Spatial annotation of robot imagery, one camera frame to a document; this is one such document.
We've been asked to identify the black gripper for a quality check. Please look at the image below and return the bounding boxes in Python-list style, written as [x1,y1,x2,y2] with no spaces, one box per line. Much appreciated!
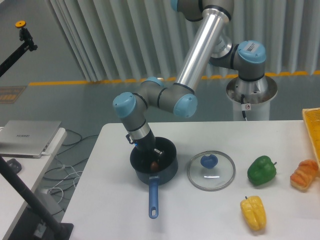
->
[129,130,164,167]

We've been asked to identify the brown egg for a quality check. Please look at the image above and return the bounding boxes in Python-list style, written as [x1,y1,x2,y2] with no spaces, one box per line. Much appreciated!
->
[150,161,159,172]

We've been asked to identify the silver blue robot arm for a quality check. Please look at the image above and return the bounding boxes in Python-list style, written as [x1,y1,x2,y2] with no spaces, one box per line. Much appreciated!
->
[112,0,268,158]

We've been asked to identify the dark blue saucepan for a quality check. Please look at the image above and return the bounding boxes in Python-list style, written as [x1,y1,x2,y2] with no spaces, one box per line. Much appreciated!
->
[130,137,178,219]

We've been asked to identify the glass lid blue knob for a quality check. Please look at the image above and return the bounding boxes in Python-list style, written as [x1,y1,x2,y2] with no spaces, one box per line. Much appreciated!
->
[187,150,236,192]

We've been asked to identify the green bell pepper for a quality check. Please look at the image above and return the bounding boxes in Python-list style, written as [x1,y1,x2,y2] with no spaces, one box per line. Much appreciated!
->
[247,155,277,186]

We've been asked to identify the yellow bell pepper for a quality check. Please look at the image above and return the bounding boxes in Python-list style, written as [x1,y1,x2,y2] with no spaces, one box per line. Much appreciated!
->
[240,196,267,231]

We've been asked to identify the black tripod pole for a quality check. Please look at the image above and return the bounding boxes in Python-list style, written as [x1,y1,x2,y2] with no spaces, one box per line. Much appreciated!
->
[0,156,74,240]

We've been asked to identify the silver Huawei laptop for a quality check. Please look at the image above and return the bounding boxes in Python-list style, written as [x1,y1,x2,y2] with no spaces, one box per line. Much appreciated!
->
[0,120,61,159]

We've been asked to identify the orange croissant bread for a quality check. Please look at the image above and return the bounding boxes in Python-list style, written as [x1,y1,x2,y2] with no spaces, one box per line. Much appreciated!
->
[290,159,319,192]

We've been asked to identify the white side table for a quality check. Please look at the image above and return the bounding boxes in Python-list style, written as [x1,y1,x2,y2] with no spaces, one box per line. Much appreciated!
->
[0,127,67,240]

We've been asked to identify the black power cable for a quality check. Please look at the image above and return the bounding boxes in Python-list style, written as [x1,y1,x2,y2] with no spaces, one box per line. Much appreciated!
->
[42,128,100,181]

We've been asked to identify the white charging cable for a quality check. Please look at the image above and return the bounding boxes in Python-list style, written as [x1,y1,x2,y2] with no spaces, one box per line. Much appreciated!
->
[46,149,83,201]

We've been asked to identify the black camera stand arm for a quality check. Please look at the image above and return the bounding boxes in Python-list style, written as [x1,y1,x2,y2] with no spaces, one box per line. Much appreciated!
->
[0,20,38,77]

